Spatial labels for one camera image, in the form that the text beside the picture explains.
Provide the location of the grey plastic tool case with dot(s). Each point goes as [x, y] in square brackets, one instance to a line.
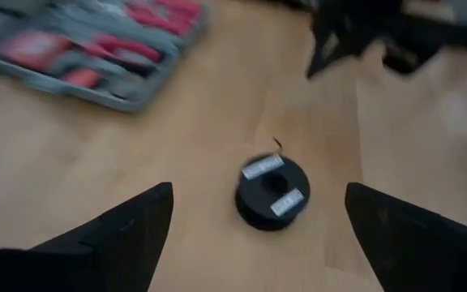
[136, 97]

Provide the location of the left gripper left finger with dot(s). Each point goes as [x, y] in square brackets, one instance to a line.
[136, 235]

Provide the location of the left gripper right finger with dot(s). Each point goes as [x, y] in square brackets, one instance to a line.
[412, 243]

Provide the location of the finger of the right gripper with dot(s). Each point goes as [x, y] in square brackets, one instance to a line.
[326, 52]

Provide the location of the red tape measure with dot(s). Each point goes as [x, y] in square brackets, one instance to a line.
[35, 50]

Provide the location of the small red hand tool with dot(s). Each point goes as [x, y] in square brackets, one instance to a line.
[81, 77]

